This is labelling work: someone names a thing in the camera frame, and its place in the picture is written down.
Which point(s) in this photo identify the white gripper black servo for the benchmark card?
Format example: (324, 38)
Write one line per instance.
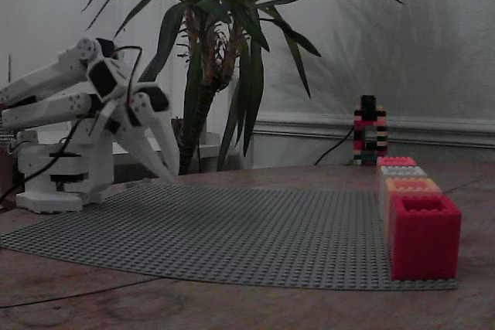
(136, 118)

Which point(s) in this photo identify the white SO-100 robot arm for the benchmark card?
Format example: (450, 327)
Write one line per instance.
(50, 75)

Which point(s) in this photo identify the grey Lego baseplate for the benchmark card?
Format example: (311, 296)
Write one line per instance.
(232, 237)

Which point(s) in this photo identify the striped Lego tower stand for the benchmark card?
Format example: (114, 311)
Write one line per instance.
(361, 133)

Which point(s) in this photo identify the grey lego box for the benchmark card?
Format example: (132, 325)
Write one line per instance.
(402, 171)

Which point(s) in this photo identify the orange lego box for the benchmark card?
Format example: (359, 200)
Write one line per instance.
(412, 187)

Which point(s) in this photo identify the large red lego box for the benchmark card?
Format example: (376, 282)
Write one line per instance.
(425, 245)

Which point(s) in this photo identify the white low shelf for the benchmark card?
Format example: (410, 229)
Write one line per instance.
(209, 144)

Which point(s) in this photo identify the green yucca plant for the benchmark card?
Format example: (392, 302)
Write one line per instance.
(205, 75)

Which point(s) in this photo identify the thin dark upright rod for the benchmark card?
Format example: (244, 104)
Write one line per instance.
(9, 71)

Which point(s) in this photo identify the small black camera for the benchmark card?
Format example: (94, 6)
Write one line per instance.
(368, 101)

